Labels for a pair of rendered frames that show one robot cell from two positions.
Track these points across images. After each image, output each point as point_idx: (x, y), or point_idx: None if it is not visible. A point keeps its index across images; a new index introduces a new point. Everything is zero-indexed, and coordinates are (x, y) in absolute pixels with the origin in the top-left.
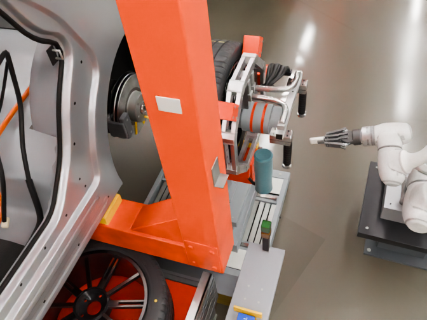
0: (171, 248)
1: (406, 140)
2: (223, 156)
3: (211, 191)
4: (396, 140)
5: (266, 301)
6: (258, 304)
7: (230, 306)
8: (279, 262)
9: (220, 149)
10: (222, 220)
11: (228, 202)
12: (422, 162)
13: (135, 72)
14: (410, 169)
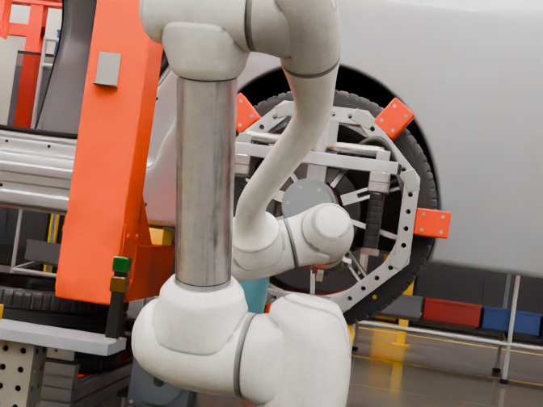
0: None
1: (305, 220)
2: (138, 80)
3: (87, 82)
4: (296, 215)
5: (9, 327)
6: (5, 325)
7: (5, 319)
8: (82, 339)
9: (136, 60)
10: (94, 180)
11: (123, 180)
12: (237, 207)
13: (357, 187)
14: (233, 232)
